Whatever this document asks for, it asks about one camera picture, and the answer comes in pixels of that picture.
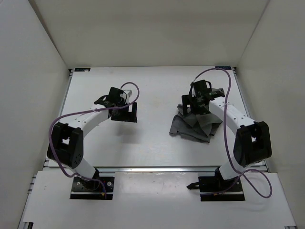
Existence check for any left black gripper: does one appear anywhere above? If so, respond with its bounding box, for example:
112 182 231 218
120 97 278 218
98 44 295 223
112 100 138 123

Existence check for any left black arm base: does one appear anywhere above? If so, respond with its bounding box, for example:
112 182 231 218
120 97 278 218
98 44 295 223
70 177 115 200

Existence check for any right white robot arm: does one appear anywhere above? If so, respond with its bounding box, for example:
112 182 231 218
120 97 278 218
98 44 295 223
182 80 272 191

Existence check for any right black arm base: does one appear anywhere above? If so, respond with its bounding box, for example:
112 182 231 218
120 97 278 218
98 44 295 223
187 176 245 202

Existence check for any aluminium table rail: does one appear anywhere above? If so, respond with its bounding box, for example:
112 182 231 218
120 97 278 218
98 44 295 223
42 166 270 174

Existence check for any dark label sticker left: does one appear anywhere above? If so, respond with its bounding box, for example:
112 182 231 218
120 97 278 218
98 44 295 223
74 68 91 72

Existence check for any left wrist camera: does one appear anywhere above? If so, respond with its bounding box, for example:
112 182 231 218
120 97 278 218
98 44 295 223
122 90 132 102

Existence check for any grey skirt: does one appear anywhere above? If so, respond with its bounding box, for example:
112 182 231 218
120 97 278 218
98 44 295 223
169 102 222 143

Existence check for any dark label sticker right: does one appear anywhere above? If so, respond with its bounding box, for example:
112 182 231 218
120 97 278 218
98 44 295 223
215 66 232 70

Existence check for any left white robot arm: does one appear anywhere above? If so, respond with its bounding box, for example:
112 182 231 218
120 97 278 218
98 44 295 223
47 87 137 190

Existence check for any dark label sticker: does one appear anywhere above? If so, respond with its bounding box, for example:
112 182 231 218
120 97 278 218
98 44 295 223
215 66 232 70
74 68 91 72

